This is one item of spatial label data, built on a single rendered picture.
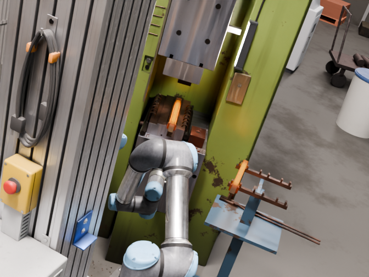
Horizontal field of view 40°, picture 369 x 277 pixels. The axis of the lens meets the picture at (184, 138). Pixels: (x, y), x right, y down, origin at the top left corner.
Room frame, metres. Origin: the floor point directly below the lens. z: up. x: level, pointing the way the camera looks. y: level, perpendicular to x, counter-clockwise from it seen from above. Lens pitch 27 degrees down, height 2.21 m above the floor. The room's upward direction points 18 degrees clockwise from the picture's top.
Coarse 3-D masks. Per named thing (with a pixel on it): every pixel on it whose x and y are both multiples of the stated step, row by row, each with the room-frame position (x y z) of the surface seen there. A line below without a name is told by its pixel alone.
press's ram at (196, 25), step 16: (176, 0) 2.47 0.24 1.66; (192, 0) 2.47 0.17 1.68; (208, 0) 2.48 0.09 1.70; (224, 0) 2.48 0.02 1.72; (176, 16) 2.47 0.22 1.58; (192, 16) 2.48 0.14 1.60; (208, 16) 2.48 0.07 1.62; (224, 16) 2.48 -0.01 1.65; (176, 32) 2.48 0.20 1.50; (192, 32) 2.48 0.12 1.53; (208, 32) 2.48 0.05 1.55; (224, 32) 2.48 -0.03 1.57; (240, 32) 2.68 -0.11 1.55; (160, 48) 2.47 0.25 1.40; (176, 48) 2.47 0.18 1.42; (192, 48) 2.48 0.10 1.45; (208, 48) 2.48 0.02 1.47; (192, 64) 2.48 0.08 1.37; (208, 64) 2.48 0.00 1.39
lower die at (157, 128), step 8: (160, 96) 2.86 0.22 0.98; (168, 96) 2.87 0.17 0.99; (176, 96) 2.89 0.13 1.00; (160, 104) 2.74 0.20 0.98; (168, 104) 2.75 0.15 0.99; (184, 104) 2.82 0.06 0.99; (160, 112) 2.64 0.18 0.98; (168, 112) 2.65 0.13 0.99; (184, 112) 2.72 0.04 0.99; (152, 120) 2.50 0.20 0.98; (160, 120) 2.51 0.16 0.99; (168, 120) 2.52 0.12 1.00; (176, 120) 2.56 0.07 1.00; (152, 128) 2.47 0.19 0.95; (160, 128) 2.48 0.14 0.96; (176, 128) 2.48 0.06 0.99; (184, 128) 2.51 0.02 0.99; (160, 136) 2.48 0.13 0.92; (168, 136) 2.48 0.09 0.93; (176, 136) 2.48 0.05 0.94
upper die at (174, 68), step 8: (168, 64) 2.47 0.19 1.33; (176, 64) 2.47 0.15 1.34; (184, 64) 2.48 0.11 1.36; (200, 64) 2.52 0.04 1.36; (168, 72) 2.47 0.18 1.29; (176, 72) 2.48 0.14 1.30; (184, 72) 2.48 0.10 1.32; (192, 72) 2.48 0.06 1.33; (200, 72) 2.48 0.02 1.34; (184, 80) 2.48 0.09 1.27; (192, 80) 2.48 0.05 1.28
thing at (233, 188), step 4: (244, 160) 2.45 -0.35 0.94; (244, 164) 2.41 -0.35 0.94; (240, 168) 2.35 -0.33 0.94; (244, 168) 2.37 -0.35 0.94; (240, 172) 2.31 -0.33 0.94; (236, 176) 2.25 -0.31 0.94; (240, 176) 2.27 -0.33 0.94; (236, 180) 2.22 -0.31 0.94; (240, 180) 2.23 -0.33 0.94; (232, 184) 2.16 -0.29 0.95; (236, 184) 2.18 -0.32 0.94; (232, 188) 2.11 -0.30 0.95; (236, 188) 2.13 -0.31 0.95; (232, 192) 2.07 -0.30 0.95; (236, 192) 2.14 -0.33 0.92; (228, 196) 2.09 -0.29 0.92; (232, 196) 2.10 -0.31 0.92; (228, 200) 2.07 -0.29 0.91
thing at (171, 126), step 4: (176, 100) 2.81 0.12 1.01; (176, 104) 2.75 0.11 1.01; (176, 108) 2.70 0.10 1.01; (176, 112) 2.64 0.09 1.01; (172, 116) 2.58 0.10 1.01; (176, 116) 2.59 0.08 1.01; (172, 120) 2.52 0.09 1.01; (168, 124) 2.46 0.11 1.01; (172, 124) 2.47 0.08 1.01; (168, 128) 2.46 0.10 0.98; (172, 128) 2.42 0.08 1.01; (168, 132) 2.41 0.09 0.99
